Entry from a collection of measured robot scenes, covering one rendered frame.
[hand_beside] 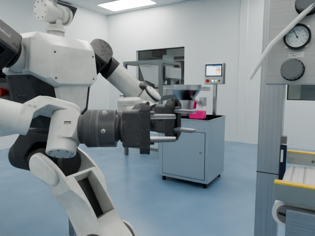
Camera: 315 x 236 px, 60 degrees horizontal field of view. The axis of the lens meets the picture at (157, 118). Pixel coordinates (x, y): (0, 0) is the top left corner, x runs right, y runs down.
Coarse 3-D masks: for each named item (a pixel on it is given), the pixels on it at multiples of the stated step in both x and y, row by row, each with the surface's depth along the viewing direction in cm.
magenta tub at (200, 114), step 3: (198, 111) 294; (201, 111) 292; (204, 111) 296; (189, 114) 299; (192, 114) 297; (195, 114) 295; (198, 114) 294; (201, 114) 292; (204, 114) 297; (189, 117) 300; (192, 117) 298; (195, 117) 296; (198, 117) 294; (201, 117) 292; (204, 117) 297
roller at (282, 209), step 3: (279, 207) 50; (282, 207) 50; (285, 207) 49; (279, 210) 50; (282, 210) 50; (285, 210) 49; (279, 213) 50; (282, 213) 50; (285, 213) 49; (279, 216) 50; (282, 216) 50; (285, 216) 49; (279, 219) 50; (282, 219) 50
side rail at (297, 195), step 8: (280, 184) 48; (280, 192) 48; (288, 192) 48; (296, 192) 47; (304, 192) 47; (312, 192) 46; (280, 200) 49; (288, 200) 48; (296, 200) 47; (304, 200) 47; (312, 200) 46
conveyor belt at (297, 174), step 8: (288, 168) 71; (296, 168) 69; (304, 168) 69; (312, 168) 69; (288, 176) 64; (296, 176) 63; (304, 176) 63; (312, 176) 63; (312, 184) 58; (272, 208) 51; (304, 208) 48; (312, 208) 48; (280, 224) 51
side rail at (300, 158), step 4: (288, 152) 72; (292, 152) 72; (288, 156) 72; (292, 156) 72; (296, 156) 71; (300, 156) 71; (304, 156) 70; (308, 156) 70; (312, 156) 69; (288, 160) 72; (292, 160) 72; (296, 160) 71; (300, 160) 71; (304, 160) 70; (308, 160) 70; (312, 160) 69; (300, 164) 71; (304, 164) 70; (308, 164) 70; (312, 164) 70
